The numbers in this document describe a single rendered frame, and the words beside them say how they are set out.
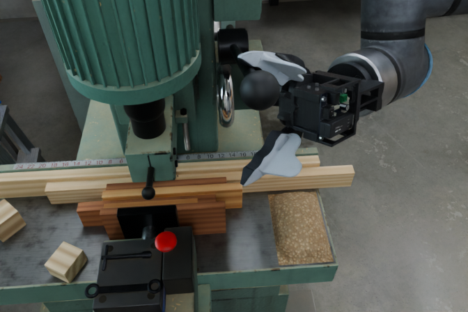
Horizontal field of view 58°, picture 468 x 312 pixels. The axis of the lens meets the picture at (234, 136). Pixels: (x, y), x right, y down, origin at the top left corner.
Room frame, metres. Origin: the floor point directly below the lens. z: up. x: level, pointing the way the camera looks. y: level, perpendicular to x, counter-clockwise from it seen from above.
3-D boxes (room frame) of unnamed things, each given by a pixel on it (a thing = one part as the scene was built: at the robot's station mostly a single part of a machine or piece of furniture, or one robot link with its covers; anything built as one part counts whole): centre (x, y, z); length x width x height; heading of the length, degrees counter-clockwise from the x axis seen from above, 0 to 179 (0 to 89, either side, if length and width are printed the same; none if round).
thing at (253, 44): (0.66, -0.01, 1.02); 0.09 x 0.07 x 0.12; 94
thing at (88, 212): (0.41, 0.15, 0.92); 0.23 x 0.02 x 0.05; 94
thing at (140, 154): (0.48, 0.13, 1.03); 0.14 x 0.07 x 0.09; 4
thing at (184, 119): (0.53, 0.09, 1.00); 0.02 x 0.02 x 0.10; 4
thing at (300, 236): (0.39, -0.11, 0.92); 0.14 x 0.09 x 0.04; 4
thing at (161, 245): (0.30, 0.09, 1.02); 0.03 x 0.03 x 0.01
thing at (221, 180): (0.45, 0.12, 0.93); 0.21 x 0.02 x 0.05; 94
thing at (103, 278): (0.27, 0.12, 0.99); 0.13 x 0.11 x 0.06; 94
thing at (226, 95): (0.60, 0.02, 1.02); 0.12 x 0.03 x 0.12; 4
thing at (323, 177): (0.47, 0.06, 0.92); 0.55 x 0.02 x 0.04; 94
